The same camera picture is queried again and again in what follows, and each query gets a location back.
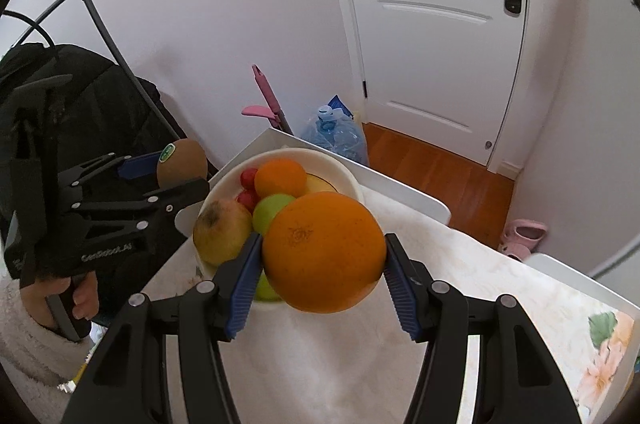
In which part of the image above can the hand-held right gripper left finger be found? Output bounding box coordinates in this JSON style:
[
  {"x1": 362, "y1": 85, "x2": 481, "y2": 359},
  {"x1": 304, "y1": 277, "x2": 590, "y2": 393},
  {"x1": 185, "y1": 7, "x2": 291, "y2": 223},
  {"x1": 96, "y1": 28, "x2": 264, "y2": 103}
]
[{"x1": 60, "y1": 231, "x2": 266, "y2": 424}]

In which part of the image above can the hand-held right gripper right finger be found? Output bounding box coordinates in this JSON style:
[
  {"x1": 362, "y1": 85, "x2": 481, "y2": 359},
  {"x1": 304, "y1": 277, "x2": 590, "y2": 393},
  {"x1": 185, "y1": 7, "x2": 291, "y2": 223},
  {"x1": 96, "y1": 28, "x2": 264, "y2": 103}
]
[{"x1": 382, "y1": 233, "x2": 583, "y2": 424}]

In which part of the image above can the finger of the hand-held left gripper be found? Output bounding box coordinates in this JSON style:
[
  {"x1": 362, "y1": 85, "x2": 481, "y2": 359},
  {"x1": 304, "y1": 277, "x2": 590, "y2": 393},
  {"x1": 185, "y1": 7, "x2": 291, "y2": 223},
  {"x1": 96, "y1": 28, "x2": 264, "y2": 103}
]
[
  {"x1": 70, "y1": 177, "x2": 211, "y2": 241},
  {"x1": 57, "y1": 152, "x2": 166, "y2": 205}
]

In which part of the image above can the green apple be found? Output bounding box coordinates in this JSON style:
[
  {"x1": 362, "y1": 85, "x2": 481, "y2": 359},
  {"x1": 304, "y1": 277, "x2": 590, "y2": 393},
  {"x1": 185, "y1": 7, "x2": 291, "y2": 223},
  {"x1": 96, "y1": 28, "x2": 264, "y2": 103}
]
[
  {"x1": 254, "y1": 271, "x2": 283, "y2": 303},
  {"x1": 251, "y1": 194, "x2": 297, "y2": 235}
]

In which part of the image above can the brown kiwi with sticker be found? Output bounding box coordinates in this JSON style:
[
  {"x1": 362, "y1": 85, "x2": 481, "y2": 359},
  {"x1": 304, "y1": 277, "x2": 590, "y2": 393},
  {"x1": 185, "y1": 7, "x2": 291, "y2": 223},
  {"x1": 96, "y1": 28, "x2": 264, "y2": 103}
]
[{"x1": 156, "y1": 139, "x2": 209, "y2": 189}]

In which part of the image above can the yellow red apple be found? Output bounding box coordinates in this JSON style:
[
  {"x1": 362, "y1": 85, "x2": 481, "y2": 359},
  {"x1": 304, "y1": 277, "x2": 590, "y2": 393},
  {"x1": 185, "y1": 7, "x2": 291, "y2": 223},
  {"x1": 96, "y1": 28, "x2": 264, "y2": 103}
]
[{"x1": 193, "y1": 199, "x2": 253, "y2": 268}]

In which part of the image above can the large orange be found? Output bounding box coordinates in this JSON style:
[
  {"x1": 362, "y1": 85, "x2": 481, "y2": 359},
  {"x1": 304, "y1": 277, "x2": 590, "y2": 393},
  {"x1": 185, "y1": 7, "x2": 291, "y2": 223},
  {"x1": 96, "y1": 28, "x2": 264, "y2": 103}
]
[{"x1": 261, "y1": 192, "x2": 388, "y2": 315}]

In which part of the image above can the mandarin orange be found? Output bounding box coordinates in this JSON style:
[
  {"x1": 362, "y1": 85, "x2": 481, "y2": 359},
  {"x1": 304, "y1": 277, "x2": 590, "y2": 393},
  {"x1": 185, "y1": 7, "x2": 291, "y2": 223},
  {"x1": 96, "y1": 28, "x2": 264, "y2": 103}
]
[{"x1": 254, "y1": 159, "x2": 308, "y2": 199}]

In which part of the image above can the cream white bowl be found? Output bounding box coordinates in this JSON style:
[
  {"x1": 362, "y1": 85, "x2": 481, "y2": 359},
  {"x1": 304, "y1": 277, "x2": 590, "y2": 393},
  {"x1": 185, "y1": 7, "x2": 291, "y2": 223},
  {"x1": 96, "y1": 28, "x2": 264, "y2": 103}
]
[{"x1": 192, "y1": 147, "x2": 366, "y2": 311}]

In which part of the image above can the person's left hand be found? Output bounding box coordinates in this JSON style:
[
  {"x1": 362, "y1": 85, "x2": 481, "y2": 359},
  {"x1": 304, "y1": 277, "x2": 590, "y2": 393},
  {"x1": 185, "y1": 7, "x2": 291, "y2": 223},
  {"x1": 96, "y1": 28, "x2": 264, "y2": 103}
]
[{"x1": 20, "y1": 273, "x2": 102, "y2": 331}]

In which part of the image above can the white table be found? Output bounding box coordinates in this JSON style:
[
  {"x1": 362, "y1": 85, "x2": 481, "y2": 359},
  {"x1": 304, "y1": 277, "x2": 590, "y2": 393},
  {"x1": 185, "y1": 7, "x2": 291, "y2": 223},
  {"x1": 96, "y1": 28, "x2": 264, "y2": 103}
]
[{"x1": 175, "y1": 128, "x2": 640, "y2": 424}]

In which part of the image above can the black clothes rack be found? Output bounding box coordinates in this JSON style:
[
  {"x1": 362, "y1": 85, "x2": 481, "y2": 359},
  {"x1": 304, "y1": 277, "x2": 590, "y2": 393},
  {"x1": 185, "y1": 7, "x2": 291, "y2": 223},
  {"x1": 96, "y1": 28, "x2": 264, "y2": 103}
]
[{"x1": 0, "y1": 0, "x2": 186, "y2": 139}]

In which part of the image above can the white panel door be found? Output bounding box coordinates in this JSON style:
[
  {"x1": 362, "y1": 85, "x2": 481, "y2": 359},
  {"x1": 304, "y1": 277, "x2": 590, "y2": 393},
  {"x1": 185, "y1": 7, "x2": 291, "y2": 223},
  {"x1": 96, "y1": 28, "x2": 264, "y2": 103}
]
[{"x1": 315, "y1": 0, "x2": 538, "y2": 177}]

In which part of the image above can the pink long-handled tool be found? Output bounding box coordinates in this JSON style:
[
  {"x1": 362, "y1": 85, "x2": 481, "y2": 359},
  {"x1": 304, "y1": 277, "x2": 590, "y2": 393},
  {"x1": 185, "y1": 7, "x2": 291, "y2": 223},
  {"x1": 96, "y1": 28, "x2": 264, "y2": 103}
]
[{"x1": 241, "y1": 64, "x2": 296, "y2": 135}]

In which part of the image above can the black cable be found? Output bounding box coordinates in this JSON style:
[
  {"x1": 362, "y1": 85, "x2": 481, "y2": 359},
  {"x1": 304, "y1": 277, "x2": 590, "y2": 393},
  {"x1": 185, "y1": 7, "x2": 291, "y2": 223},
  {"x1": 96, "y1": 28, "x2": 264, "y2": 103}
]
[{"x1": 0, "y1": 10, "x2": 57, "y2": 50}]

